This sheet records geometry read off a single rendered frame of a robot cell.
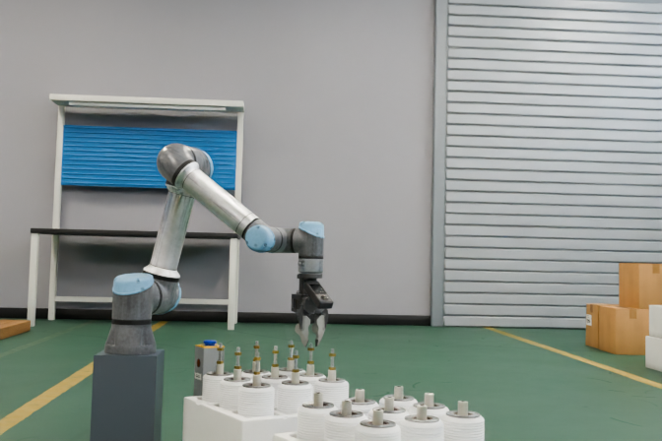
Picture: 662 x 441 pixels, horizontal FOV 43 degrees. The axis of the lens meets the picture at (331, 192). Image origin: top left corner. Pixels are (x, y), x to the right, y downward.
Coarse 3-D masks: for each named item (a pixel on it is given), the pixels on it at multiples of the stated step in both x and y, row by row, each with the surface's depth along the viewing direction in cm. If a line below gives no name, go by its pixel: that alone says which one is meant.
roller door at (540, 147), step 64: (448, 0) 756; (512, 0) 759; (576, 0) 764; (640, 0) 771; (448, 64) 751; (512, 64) 755; (576, 64) 760; (640, 64) 764; (448, 128) 746; (512, 128) 751; (576, 128) 756; (640, 128) 760; (448, 192) 742; (512, 192) 748; (576, 192) 751; (640, 192) 755; (448, 256) 738; (512, 256) 742; (576, 256) 746; (640, 256) 751; (448, 320) 734; (512, 320) 738; (576, 320) 742
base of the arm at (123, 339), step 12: (120, 324) 245; (132, 324) 244; (144, 324) 247; (108, 336) 247; (120, 336) 243; (132, 336) 244; (144, 336) 246; (108, 348) 244; (120, 348) 242; (132, 348) 242; (144, 348) 244; (156, 348) 250
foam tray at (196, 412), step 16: (192, 400) 239; (192, 416) 237; (208, 416) 228; (224, 416) 220; (240, 416) 216; (272, 416) 217; (288, 416) 218; (192, 432) 237; (208, 432) 228; (224, 432) 219; (240, 432) 211; (256, 432) 213; (272, 432) 215
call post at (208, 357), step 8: (200, 352) 256; (208, 352) 255; (216, 352) 256; (224, 352) 258; (200, 360) 256; (208, 360) 255; (216, 360) 256; (200, 368) 256; (208, 368) 255; (200, 376) 255; (200, 384) 255; (200, 392) 254
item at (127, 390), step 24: (96, 360) 240; (120, 360) 240; (144, 360) 241; (96, 384) 239; (120, 384) 240; (144, 384) 240; (96, 408) 239; (120, 408) 239; (144, 408) 240; (96, 432) 238; (120, 432) 239; (144, 432) 239
